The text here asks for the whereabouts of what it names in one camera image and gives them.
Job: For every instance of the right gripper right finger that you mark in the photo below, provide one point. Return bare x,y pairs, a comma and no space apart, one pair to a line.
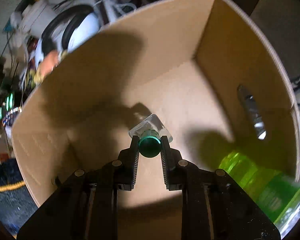
171,171

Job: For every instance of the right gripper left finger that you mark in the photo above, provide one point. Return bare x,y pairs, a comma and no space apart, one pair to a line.
129,165

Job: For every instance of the green cap glue bottle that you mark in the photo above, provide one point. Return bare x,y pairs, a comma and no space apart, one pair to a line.
150,131

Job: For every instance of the green soda bottle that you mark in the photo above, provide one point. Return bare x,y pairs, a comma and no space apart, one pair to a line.
275,193

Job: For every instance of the cardboard box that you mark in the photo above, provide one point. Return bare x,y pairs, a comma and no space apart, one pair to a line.
202,66

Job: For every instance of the white headphones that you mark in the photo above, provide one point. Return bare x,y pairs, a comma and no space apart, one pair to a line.
67,31

